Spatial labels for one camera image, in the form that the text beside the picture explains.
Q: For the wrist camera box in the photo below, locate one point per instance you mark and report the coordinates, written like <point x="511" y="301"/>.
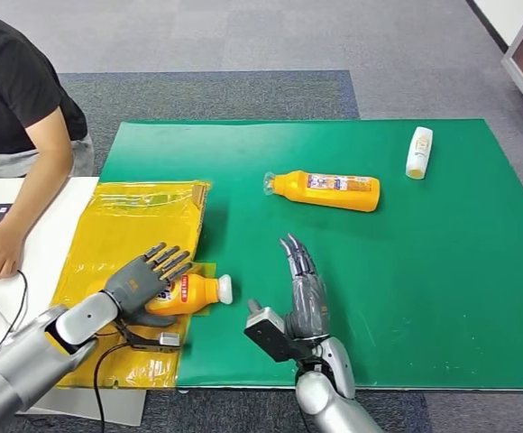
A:
<point x="270" y="337"/>
<point x="170" y="339"/>

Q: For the yellow plastic sheet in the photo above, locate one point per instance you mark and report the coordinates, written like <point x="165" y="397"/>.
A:
<point x="108" y="227"/>

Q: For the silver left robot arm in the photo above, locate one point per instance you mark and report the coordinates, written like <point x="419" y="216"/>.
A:
<point x="26" y="358"/>

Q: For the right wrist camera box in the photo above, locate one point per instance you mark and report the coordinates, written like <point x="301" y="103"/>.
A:
<point x="270" y="337"/>

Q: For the person's left forearm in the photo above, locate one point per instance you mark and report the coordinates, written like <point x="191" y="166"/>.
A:
<point x="35" y="191"/>

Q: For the orange bottle with white cap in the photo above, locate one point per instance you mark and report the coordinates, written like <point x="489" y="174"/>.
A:
<point x="198" y="293"/>

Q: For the green mat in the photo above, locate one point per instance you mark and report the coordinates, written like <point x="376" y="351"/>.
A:
<point x="423" y="287"/>

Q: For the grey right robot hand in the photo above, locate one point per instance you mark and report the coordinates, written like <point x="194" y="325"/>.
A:
<point x="309" y="308"/>

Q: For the small white bottle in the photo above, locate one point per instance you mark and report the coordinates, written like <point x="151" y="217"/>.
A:
<point x="419" y="152"/>

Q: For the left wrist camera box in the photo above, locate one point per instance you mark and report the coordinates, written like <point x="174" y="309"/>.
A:
<point x="170" y="339"/>

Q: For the person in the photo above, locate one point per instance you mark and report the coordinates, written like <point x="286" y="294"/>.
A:
<point x="14" y="78"/>

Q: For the orange bottle with clear cap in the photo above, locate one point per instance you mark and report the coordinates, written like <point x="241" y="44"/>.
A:
<point x="329" y="197"/>

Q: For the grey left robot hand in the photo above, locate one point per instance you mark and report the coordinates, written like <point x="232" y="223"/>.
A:
<point x="135" y="287"/>

